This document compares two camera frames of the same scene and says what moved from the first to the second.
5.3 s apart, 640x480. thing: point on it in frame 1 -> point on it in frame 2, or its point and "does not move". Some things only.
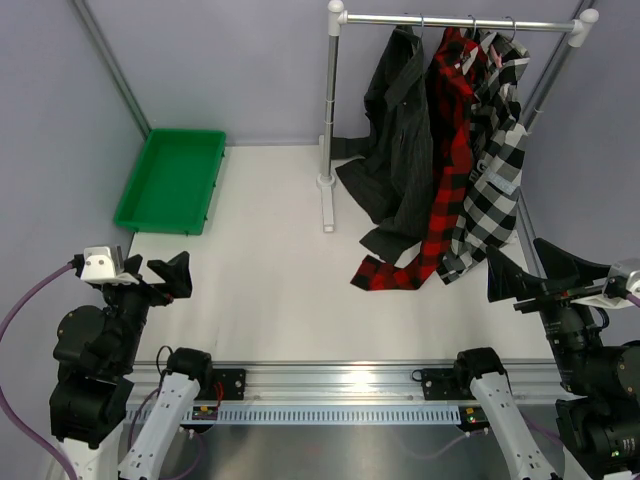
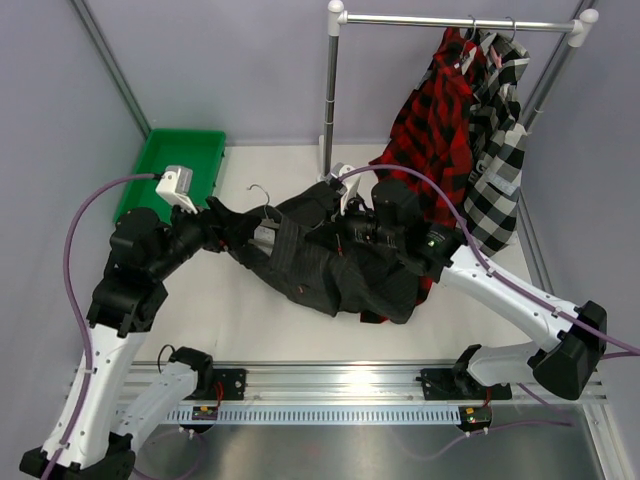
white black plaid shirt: [489, 211] does not move
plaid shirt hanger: [515, 28] does not move
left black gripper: [175, 274] -> [216, 222]
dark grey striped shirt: [393, 177] -> [298, 247]
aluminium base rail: [347, 382] does not move
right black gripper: [567, 275] -> [331, 235]
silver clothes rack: [337, 15] does not move
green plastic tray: [172, 181] does not move
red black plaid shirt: [457, 71] does not move
